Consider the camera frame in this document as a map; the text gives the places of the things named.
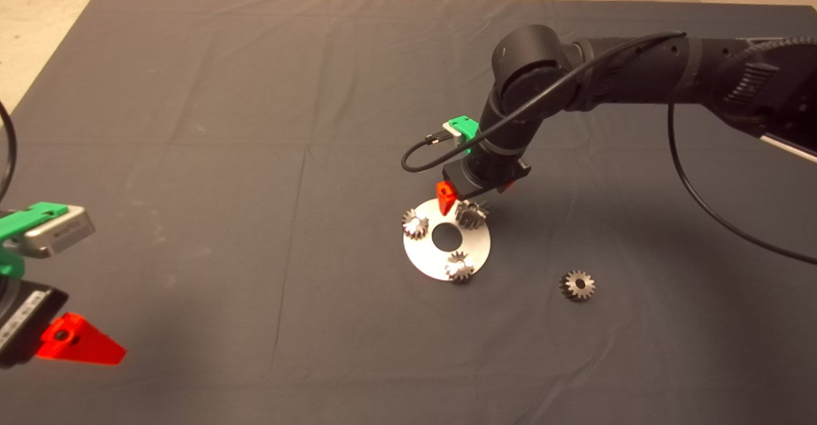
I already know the green right camera mount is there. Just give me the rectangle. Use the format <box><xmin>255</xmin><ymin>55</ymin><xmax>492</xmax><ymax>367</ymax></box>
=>
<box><xmin>449</xmin><ymin>116</ymin><xmax>479</xmax><ymax>154</ymax></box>

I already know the small steel gear on pin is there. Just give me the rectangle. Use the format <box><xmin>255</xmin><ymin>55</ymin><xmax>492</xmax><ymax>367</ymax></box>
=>
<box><xmin>401</xmin><ymin>209</ymin><xmax>430</xmax><ymax>241</ymax></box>
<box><xmin>445</xmin><ymin>252</ymin><xmax>475</xmax><ymax>284</ymax></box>

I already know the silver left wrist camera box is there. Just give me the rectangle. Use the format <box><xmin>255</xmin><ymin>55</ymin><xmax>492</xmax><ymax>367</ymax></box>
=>
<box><xmin>19</xmin><ymin>205</ymin><xmax>96</xmax><ymax>260</ymax></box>

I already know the round metal plate with hole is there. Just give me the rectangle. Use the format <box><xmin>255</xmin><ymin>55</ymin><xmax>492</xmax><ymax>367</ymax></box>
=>
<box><xmin>403</xmin><ymin>198</ymin><xmax>491</xmax><ymax>281</ymax></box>

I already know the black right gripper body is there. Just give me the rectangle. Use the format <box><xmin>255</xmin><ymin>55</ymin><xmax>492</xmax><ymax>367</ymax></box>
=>
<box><xmin>442</xmin><ymin>156</ymin><xmax>532</xmax><ymax>199</ymax></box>

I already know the green left camera mount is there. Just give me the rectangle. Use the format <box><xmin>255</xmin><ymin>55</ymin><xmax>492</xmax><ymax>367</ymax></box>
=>
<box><xmin>0</xmin><ymin>202</ymin><xmax>70</xmax><ymax>279</ymax></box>

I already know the larger steel gear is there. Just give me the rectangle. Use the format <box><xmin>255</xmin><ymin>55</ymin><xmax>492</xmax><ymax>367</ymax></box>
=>
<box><xmin>455</xmin><ymin>199</ymin><xmax>490</xmax><ymax>230</ymax></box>

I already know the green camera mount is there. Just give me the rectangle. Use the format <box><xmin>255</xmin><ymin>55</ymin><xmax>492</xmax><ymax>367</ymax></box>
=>
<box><xmin>0</xmin><ymin>202</ymin><xmax>70</xmax><ymax>279</ymax></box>
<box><xmin>449</xmin><ymin>116</ymin><xmax>479</xmax><ymax>154</ymax></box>

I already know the dark grey table cloth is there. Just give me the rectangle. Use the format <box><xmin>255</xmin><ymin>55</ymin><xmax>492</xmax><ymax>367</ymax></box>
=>
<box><xmin>0</xmin><ymin>0</ymin><xmax>817</xmax><ymax>425</ymax></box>

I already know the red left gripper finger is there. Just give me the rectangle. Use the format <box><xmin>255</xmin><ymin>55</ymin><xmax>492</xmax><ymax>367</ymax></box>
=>
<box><xmin>36</xmin><ymin>312</ymin><xmax>127</xmax><ymax>366</ymax></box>

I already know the black left camera cable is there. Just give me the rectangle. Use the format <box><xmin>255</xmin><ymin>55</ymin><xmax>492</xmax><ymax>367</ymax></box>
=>
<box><xmin>0</xmin><ymin>100</ymin><xmax>18</xmax><ymax>202</ymax></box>

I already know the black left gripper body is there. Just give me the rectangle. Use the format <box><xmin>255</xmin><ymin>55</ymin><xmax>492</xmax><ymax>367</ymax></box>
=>
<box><xmin>0</xmin><ymin>281</ymin><xmax>69</xmax><ymax>369</ymax></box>

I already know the black right camera cable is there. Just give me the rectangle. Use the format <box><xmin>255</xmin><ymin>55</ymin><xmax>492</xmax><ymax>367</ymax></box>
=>
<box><xmin>401</xmin><ymin>31</ymin><xmax>817</xmax><ymax>265</ymax></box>

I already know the black camera cable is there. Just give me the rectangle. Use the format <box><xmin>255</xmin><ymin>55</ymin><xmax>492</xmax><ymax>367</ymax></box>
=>
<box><xmin>401</xmin><ymin>31</ymin><xmax>817</xmax><ymax>265</ymax></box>
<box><xmin>0</xmin><ymin>100</ymin><xmax>18</xmax><ymax>202</ymax></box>

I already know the smaller steel gear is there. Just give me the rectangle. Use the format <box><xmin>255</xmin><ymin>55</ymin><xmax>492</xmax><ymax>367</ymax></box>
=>
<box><xmin>560</xmin><ymin>270</ymin><xmax>596</xmax><ymax>302</ymax></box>

